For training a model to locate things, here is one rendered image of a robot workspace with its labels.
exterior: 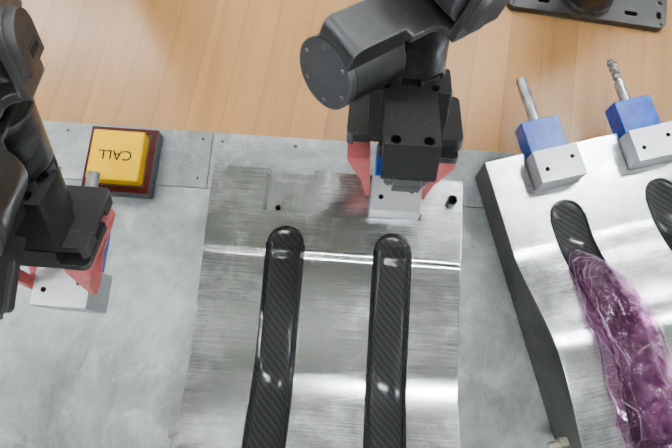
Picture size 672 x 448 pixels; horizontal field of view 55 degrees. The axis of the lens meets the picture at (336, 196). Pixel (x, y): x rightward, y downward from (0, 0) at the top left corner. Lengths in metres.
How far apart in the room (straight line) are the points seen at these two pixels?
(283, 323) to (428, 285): 0.15
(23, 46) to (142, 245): 0.38
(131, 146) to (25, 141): 0.30
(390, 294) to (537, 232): 0.18
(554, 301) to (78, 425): 0.51
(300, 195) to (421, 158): 0.24
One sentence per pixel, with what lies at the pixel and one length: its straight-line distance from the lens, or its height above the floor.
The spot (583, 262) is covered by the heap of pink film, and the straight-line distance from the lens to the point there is 0.72.
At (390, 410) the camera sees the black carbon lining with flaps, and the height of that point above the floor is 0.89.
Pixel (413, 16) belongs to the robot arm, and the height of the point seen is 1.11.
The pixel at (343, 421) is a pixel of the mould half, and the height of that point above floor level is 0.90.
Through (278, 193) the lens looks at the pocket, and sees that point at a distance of 0.69.
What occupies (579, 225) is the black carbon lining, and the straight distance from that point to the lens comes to 0.74.
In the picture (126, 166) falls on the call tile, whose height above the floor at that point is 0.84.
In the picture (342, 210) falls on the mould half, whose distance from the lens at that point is 0.66.
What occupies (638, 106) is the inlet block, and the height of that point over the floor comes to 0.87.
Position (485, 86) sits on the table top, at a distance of 0.83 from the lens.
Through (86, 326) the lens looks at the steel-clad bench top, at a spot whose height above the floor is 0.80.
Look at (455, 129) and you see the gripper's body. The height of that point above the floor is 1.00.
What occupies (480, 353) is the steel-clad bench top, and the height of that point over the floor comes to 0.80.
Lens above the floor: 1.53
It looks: 74 degrees down
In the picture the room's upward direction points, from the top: straight up
